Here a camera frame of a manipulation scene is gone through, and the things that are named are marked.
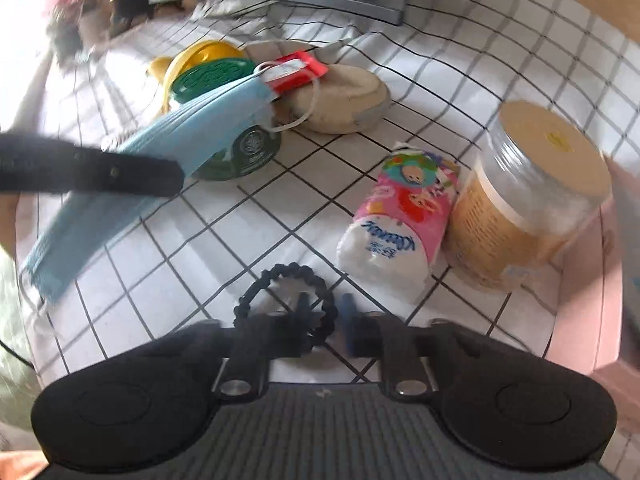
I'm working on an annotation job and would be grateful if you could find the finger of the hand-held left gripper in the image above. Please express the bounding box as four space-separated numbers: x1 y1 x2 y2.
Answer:
0 132 186 199

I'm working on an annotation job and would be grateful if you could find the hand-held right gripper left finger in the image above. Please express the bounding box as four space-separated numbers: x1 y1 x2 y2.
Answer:
150 296 312 398

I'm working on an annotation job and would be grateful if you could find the red wipes packet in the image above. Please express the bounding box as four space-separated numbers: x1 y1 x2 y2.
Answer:
259 50 329 96

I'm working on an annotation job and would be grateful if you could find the round beige lid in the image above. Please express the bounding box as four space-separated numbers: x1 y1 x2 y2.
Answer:
445 100 614 293

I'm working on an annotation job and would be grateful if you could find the pink cardboard box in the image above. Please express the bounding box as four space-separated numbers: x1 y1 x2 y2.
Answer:
545 155 640 377

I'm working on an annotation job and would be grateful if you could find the green round tin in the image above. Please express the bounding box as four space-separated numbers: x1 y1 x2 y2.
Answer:
167 57 283 182

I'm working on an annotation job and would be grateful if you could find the white checkered cloth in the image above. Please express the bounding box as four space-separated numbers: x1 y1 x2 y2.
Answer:
15 0 640 461

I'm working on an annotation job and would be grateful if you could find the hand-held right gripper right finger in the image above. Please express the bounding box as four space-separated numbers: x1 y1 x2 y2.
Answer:
341 294 486 401

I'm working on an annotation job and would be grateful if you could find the pale green cloth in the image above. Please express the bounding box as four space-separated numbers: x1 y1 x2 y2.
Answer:
0 250 38 433

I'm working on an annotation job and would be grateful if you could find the pink printed tissue pack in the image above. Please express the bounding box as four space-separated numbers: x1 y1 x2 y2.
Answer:
336 141 461 305

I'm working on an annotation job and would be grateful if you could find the black spiral hair tie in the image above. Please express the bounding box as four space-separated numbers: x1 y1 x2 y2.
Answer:
232 261 337 348

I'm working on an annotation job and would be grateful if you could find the blue sponge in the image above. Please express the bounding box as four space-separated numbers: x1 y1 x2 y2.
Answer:
20 62 325 306

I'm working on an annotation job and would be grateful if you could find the red and dark object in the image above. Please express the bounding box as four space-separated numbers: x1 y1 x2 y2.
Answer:
44 0 98 67

